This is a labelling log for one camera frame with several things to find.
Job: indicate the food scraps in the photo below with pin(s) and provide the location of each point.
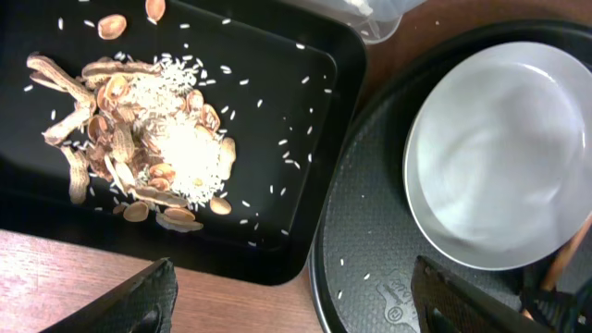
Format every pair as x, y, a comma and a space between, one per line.
147, 130

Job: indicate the clear plastic waste bin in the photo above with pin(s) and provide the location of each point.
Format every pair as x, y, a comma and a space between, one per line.
374, 20

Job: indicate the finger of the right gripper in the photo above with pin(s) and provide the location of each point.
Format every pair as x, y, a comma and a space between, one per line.
556, 310

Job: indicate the grey round plate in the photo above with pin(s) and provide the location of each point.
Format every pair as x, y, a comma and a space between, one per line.
497, 163

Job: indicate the black rectangular tray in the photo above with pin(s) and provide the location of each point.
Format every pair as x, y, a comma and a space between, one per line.
283, 80

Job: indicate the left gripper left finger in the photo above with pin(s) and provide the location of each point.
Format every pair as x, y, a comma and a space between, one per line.
142, 303

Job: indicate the wooden chopstick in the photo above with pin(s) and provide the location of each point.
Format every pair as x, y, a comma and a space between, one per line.
563, 258

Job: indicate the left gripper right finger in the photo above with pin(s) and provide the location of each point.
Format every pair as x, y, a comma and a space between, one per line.
445, 302

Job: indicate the round black serving tray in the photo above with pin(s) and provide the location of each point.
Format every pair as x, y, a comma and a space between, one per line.
362, 261

